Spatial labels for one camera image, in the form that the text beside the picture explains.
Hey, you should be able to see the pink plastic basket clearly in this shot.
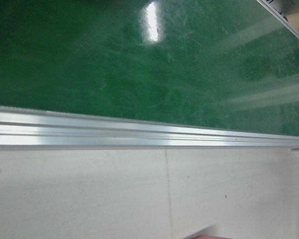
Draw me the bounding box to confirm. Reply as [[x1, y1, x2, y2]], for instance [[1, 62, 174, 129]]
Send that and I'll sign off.
[[186, 233, 231, 239]]

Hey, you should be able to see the green conveyor belt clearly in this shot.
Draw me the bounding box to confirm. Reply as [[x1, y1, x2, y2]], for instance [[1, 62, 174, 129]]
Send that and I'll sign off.
[[0, 0, 299, 152]]

